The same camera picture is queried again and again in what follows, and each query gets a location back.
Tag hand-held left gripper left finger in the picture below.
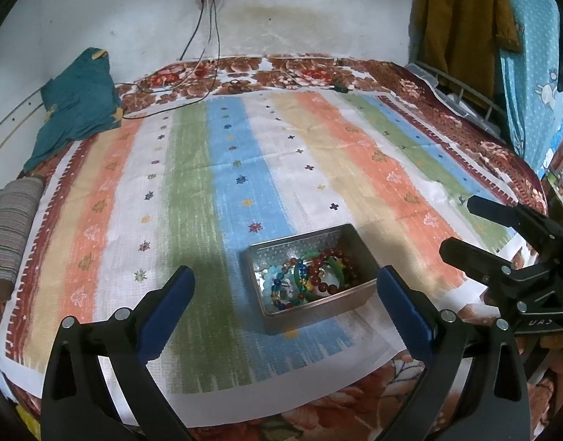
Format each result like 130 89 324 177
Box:
40 265 196 441

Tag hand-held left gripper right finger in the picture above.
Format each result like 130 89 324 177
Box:
376 265 532 441

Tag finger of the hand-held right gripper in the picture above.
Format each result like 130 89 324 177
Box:
439 238 516 290
465 195 563 262

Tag green bangle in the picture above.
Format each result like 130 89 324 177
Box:
304 250 347 292

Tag rectangular metal tin box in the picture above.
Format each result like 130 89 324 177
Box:
246 223 382 336

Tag dark red bead bracelet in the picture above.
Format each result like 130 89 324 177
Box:
308 247 361 295

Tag pale blue bead bracelet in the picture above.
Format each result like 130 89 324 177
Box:
258 265 288 300

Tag multicoloured glass bead bracelet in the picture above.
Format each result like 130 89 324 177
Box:
271 258 320 311

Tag grey metal rack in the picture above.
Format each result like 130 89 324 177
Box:
405 60 510 137

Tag striped pastel mat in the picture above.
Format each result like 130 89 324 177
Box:
0 89 535 420

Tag blue printed curtain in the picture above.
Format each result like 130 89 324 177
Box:
496 0 563 181

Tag striped rolled cloth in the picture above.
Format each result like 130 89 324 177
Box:
0 177 46 292

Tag mustard hanging garment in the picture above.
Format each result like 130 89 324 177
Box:
412 0 524 103

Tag teal cloth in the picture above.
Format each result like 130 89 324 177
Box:
23 47 125 173

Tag white cable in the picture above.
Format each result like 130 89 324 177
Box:
170 0 228 84

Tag long black cable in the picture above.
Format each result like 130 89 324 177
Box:
114 0 223 114

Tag thin black cable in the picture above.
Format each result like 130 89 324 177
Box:
179 0 205 61

